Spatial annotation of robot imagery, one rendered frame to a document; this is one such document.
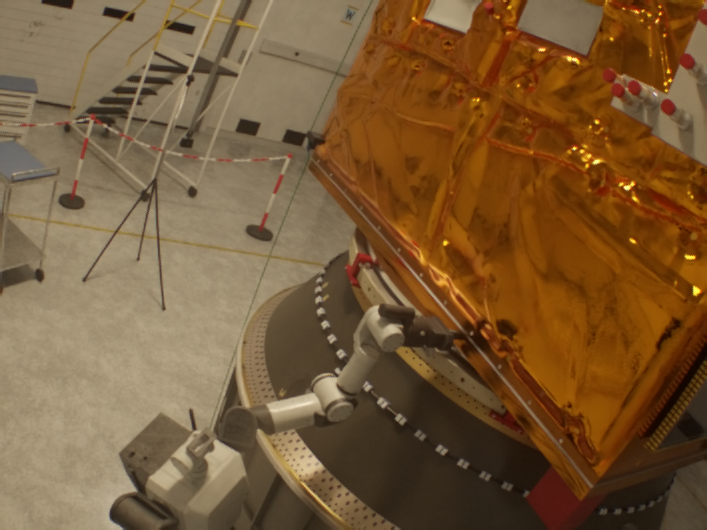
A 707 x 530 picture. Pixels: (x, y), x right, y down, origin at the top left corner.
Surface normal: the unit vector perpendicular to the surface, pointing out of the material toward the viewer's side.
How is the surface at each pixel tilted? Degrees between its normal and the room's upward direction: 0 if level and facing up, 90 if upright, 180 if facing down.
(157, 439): 21
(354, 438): 62
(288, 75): 90
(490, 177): 84
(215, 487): 38
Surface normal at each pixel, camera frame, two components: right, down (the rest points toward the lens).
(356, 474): -0.37, -0.33
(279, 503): -0.71, 0.00
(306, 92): 0.40, 0.52
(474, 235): -0.84, -0.15
